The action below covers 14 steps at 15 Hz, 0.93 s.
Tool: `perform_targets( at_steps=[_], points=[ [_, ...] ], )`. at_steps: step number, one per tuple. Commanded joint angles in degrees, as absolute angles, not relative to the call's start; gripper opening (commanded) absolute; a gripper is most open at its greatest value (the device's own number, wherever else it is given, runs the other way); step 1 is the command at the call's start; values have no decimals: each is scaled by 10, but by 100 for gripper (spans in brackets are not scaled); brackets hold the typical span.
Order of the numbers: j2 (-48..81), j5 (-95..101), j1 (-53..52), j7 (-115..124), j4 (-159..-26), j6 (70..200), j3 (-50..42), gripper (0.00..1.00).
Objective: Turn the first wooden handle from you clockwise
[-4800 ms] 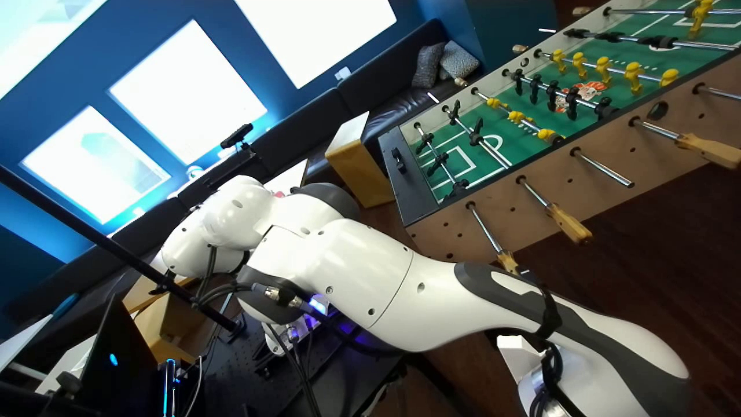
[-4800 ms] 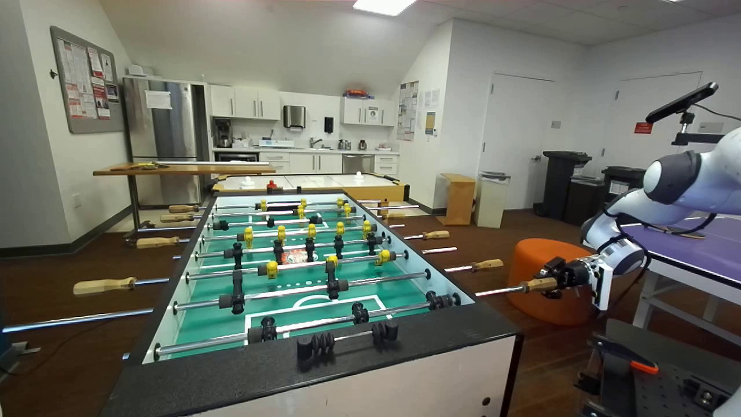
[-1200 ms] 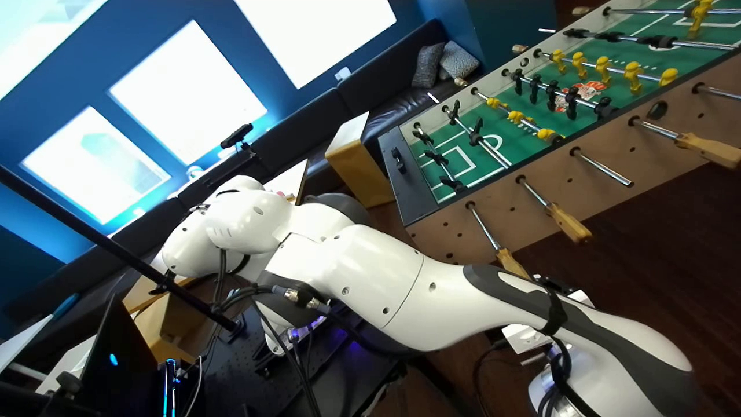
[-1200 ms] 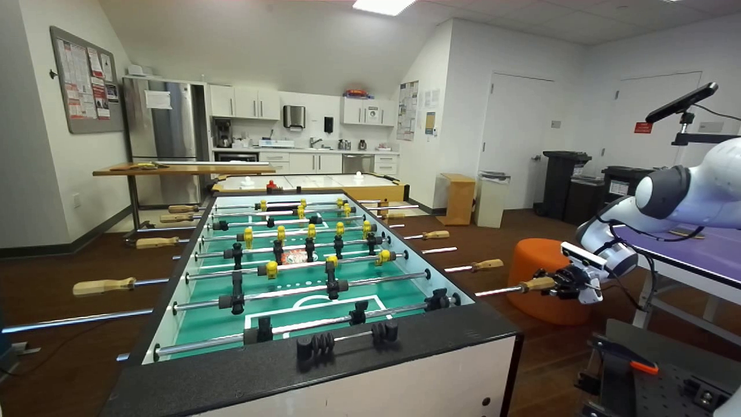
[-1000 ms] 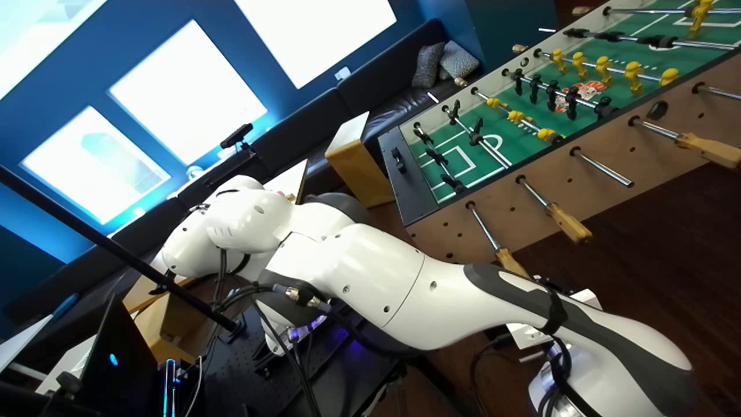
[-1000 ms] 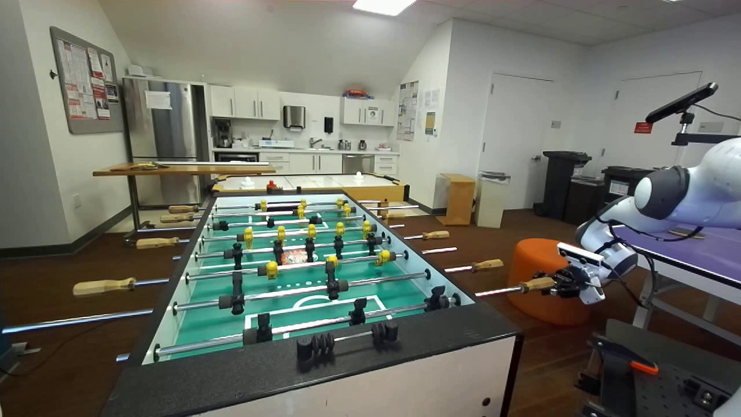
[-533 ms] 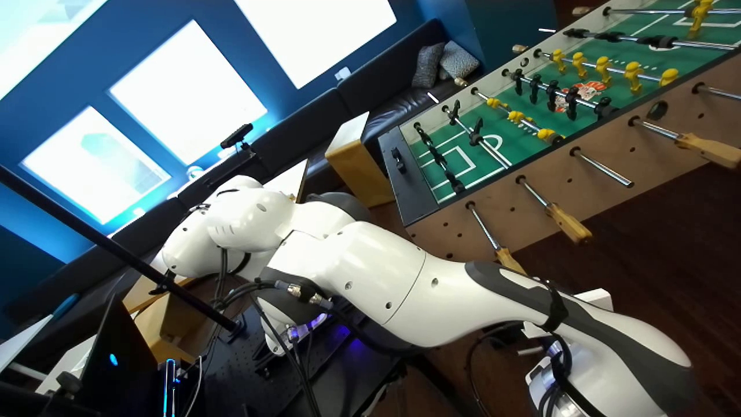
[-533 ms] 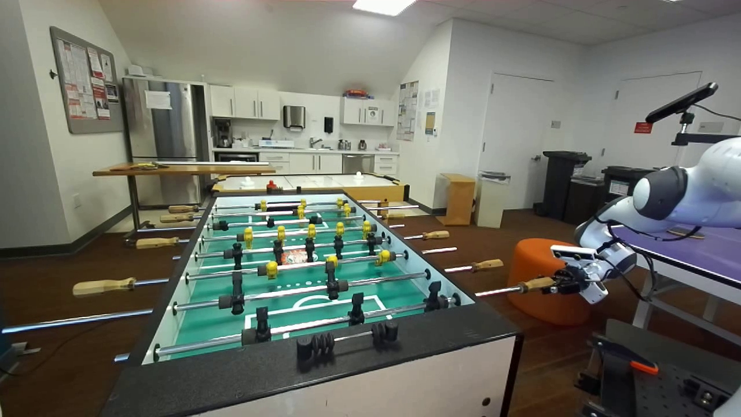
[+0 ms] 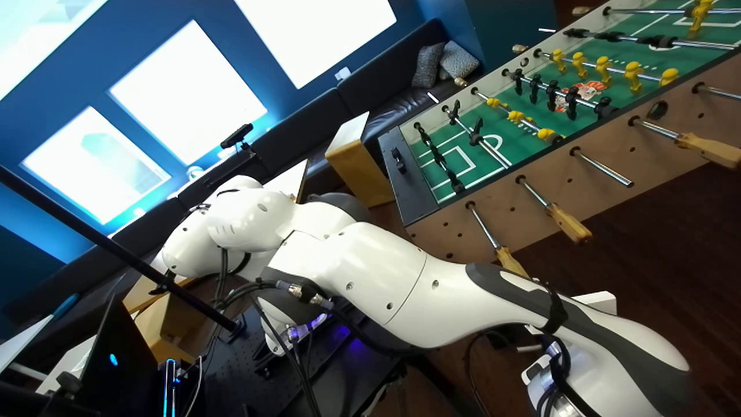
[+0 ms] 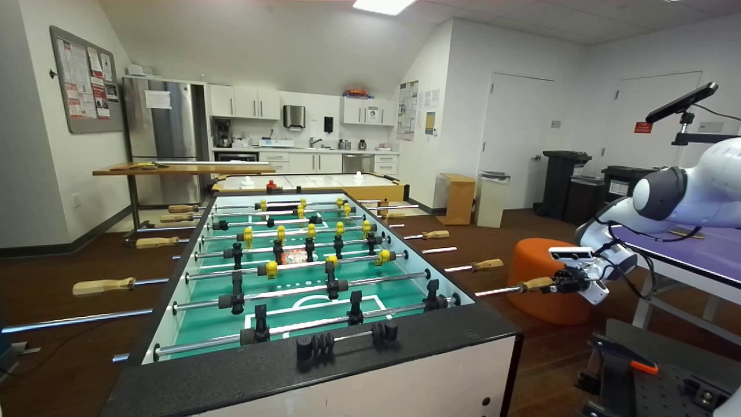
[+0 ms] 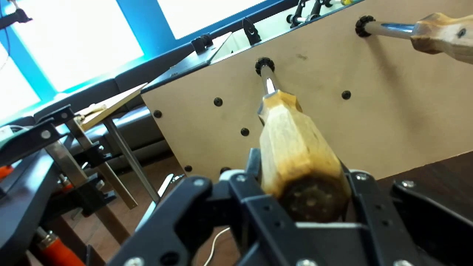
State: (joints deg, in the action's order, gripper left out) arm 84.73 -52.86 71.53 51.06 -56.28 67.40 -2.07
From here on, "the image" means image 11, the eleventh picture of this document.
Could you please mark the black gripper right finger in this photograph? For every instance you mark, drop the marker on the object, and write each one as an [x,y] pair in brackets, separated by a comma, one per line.
[429,222]

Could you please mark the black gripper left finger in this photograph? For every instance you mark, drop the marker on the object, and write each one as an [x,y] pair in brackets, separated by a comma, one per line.
[245,212]

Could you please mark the foosball table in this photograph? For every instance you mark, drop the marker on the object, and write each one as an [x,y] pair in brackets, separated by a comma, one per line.
[393,123]

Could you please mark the light wooden board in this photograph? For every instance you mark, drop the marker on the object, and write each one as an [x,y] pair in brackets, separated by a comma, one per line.
[111,105]

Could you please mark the black score counter beads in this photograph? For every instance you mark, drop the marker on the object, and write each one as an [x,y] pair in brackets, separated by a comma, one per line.
[201,45]

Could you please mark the grey robot mounting platform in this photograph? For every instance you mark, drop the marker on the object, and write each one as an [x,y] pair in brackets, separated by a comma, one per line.
[19,212]

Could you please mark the blue framed window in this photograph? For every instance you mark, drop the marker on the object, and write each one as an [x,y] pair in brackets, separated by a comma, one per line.
[74,49]

